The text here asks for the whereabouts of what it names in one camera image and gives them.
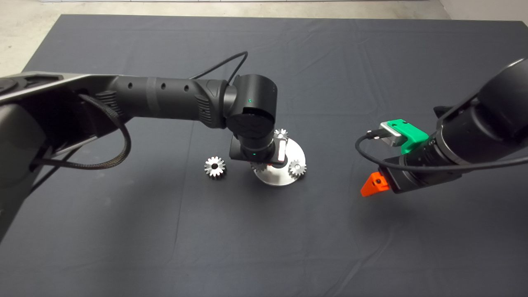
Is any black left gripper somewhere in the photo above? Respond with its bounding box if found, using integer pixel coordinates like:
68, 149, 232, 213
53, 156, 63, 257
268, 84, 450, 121
229, 135, 289, 168

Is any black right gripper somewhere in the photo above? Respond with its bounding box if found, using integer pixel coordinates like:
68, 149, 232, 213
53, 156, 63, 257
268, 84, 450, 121
360, 159, 463, 198

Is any larger steel gear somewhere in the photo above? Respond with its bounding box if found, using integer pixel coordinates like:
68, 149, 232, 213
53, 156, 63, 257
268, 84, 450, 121
203, 156, 227, 180

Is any round metal plate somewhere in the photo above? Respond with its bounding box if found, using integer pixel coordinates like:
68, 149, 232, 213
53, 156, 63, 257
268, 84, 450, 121
252, 138, 307, 186

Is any dark grey table cloth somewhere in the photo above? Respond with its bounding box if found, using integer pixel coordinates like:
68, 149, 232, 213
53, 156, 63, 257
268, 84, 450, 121
0, 14, 528, 297

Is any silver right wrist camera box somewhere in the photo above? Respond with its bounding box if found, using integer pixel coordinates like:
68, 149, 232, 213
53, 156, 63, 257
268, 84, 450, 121
379, 121, 410, 147

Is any green right camera mount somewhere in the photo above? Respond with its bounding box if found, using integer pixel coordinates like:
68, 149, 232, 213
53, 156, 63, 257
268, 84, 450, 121
387, 118, 430, 156

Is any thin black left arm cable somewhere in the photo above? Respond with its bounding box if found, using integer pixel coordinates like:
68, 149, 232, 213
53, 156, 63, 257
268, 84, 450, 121
189, 51, 249, 83

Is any black braided cable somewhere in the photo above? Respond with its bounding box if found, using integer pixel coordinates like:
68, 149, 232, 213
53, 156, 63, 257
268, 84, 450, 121
31, 94, 132, 171

